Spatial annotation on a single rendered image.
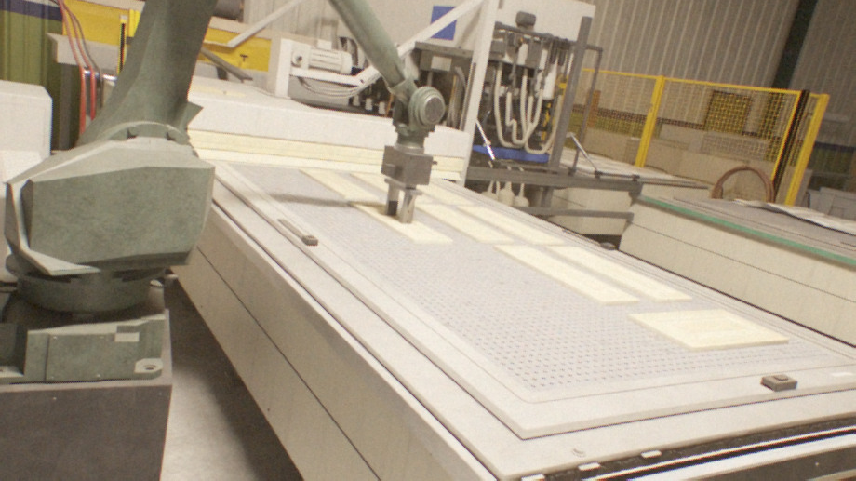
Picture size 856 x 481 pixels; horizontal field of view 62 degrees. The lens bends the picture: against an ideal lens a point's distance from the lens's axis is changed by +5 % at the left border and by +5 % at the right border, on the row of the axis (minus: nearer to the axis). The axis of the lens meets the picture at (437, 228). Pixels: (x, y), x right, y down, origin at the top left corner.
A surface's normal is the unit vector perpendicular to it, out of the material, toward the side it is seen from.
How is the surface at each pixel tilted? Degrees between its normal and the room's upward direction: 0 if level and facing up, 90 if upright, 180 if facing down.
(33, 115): 90
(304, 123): 90
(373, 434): 90
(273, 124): 90
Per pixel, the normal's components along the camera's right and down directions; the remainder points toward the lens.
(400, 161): -0.84, -0.03
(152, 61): 0.74, 0.11
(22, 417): 0.37, 0.27
